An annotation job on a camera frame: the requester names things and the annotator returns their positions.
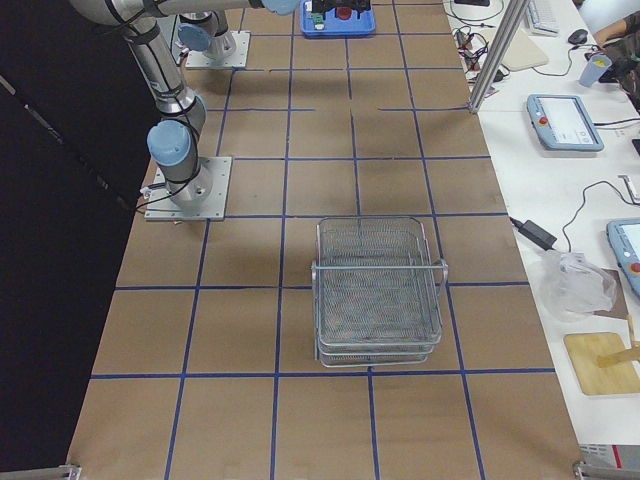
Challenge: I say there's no wooden board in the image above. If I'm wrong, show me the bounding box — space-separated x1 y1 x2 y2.
564 332 639 396

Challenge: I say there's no blue cup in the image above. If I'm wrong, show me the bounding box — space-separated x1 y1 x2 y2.
578 53 612 88

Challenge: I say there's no aluminium frame post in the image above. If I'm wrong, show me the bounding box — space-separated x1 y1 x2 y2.
468 0 529 114

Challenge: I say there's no far teach pendant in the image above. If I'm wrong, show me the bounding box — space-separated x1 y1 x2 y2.
526 94 604 152

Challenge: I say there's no blue plastic tray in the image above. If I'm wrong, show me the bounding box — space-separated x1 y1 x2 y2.
299 7 376 38

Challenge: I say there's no near teach pendant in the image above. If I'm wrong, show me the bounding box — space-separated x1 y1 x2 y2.
606 218 640 297

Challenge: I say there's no green terminal block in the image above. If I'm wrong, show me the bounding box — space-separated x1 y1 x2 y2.
310 13 325 31

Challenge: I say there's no black power adapter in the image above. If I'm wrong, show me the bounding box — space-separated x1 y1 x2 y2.
518 220 557 251

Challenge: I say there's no beige pad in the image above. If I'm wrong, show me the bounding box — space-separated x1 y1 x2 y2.
502 29 549 71

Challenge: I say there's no black computer mouse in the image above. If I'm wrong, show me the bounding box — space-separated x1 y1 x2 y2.
567 29 588 46

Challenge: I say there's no white keyboard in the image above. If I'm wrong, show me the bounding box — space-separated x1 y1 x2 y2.
525 0 560 36

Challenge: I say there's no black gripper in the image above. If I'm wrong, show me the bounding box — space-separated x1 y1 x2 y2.
311 0 371 14

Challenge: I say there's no teach pendant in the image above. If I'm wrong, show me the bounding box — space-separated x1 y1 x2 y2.
526 94 604 152
606 218 640 297

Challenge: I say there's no red emergency stop button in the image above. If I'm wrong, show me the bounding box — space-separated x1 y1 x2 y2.
335 7 352 21

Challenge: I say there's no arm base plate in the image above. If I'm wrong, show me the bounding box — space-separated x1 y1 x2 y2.
185 30 250 70
144 157 233 221

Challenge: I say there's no metal mesh shelf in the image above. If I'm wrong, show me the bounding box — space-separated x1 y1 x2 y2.
311 216 448 368

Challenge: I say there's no clear plastic bag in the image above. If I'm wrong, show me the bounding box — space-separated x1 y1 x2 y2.
540 250 617 315

